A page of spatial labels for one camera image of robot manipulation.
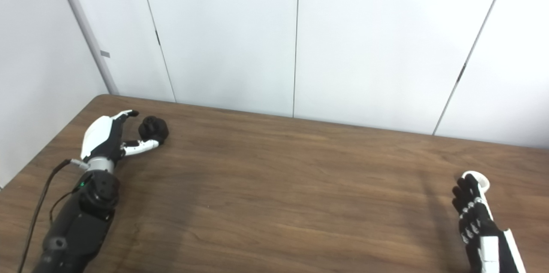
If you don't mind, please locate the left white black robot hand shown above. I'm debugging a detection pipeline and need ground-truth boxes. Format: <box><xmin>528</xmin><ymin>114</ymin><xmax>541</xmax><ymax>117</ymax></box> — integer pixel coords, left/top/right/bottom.
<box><xmin>81</xmin><ymin>110</ymin><xmax>160</xmax><ymax>164</ymax></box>

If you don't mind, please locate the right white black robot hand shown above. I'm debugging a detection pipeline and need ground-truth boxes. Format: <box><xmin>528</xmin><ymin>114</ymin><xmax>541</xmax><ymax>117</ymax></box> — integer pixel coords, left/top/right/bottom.
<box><xmin>452</xmin><ymin>174</ymin><xmax>527</xmax><ymax>273</ymax></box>

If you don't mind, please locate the round black part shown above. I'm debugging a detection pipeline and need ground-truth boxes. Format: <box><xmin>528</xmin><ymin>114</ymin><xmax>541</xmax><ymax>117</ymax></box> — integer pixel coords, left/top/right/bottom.
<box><xmin>138</xmin><ymin>116</ymin><xmax>169</xmax><ymax>145</ymax></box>

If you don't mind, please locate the white ring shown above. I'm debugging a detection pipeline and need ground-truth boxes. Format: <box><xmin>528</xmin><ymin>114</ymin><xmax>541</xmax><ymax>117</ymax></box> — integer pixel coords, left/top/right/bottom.
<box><xmin>462</xmin><ymin>171</ymin><xmax>490</xmax><ymax>192</ymax></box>

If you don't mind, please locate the grey corner pole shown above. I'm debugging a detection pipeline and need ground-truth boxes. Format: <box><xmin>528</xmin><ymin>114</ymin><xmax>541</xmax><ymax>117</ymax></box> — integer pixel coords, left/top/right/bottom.
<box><xmin>51</xmin><ymin>0</ymin><xmax>120</xmax><ymax>95</ymax></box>

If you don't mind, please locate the thin black left arm wire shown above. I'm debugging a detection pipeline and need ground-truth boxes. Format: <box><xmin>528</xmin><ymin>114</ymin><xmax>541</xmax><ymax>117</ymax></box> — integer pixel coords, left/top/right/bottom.
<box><xmin>49</xmin><ymin>191</ymin><xmax>82</xmax><ymax>224</ymax></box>

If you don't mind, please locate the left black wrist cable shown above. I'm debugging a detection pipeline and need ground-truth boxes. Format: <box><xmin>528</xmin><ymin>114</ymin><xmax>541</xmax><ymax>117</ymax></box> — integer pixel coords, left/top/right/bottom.
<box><xmin>17</xmin><ymin>159</ymin><xmax>88</xmax><ymax>273</ymax></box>

